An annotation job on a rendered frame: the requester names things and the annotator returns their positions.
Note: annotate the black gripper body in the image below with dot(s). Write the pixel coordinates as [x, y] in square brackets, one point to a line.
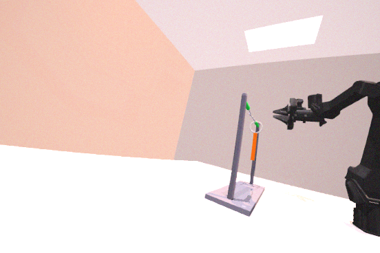
[296, 114]

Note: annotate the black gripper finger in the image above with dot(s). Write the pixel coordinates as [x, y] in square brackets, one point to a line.
[283, 118]
[284, 111]

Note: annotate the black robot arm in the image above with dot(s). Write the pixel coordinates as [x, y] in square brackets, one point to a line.
[362, 181]

